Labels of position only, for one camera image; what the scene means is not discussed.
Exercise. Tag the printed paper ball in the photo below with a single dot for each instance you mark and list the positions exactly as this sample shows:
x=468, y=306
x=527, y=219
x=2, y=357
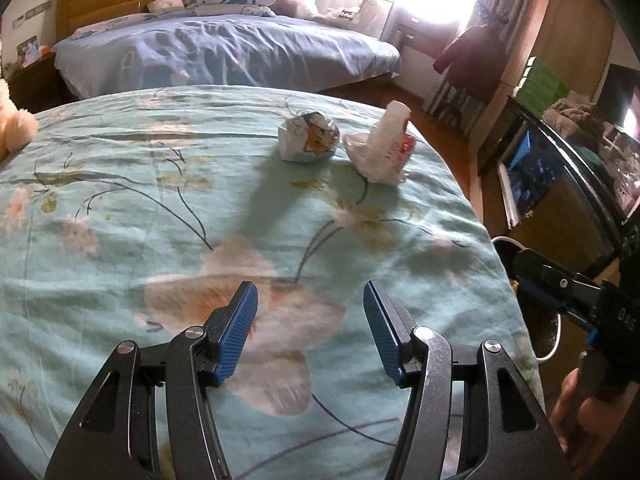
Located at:
x=307, y=137

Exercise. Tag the black television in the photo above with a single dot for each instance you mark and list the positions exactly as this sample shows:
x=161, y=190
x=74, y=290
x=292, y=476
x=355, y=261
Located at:
x=622, y=100

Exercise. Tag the dark wooden nightstand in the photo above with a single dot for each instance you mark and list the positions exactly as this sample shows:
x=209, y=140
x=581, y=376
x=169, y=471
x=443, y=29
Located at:
x=35, y=82

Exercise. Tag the pink white plush toy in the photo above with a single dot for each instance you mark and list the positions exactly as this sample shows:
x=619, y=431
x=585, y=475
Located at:
x=297, y=6

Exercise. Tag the dark tv cabinet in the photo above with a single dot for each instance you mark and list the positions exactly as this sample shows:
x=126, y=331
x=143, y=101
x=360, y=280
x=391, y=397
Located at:
x=550, y=200

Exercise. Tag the framed photo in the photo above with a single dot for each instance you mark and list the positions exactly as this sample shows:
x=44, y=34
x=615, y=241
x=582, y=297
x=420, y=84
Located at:
x=28, y=49

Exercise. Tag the bed with blue sheet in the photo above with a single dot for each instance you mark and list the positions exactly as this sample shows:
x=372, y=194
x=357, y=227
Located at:
x=225, y=55

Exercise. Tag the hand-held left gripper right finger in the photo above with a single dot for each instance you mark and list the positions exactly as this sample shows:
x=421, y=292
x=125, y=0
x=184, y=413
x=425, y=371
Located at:
x=385, y=336

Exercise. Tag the white bin with black liner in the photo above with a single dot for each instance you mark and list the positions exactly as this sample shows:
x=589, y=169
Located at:
x=546, y=336

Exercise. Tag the plain white pillow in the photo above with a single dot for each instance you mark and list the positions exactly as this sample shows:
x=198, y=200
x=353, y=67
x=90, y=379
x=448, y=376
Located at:
x=167, y=5

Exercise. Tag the person's right hand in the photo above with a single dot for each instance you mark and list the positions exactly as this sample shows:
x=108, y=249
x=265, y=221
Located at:
x=570, y=410

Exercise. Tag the green storage boxes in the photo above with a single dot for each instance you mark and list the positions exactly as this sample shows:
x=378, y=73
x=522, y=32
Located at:
x=542, y=85

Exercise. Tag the pale plush toy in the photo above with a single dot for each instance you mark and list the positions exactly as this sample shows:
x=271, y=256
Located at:
x=15, y=126

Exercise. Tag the dark red hanging jacket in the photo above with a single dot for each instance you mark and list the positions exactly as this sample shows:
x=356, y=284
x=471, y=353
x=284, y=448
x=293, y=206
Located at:
x=472, y=60

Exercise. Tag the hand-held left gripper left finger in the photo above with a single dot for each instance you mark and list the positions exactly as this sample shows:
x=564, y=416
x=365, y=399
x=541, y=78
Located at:
x=235, y=336

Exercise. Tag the grey brown cloth pile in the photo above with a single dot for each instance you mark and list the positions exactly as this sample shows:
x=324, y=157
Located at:
x=575, y=125

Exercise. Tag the teal floral bedsheet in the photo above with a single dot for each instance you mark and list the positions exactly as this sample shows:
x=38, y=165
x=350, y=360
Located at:
x=200, y=210

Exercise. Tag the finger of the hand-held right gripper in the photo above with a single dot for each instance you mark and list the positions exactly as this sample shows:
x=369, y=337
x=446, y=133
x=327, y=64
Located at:
x=545, y=276

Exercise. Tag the wooden wardrobe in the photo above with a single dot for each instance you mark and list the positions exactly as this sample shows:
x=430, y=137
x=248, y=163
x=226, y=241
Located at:
x=565, y=20

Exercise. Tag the white red-print plastic bag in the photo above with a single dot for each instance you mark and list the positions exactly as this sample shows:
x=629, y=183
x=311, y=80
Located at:
x=375, y=156

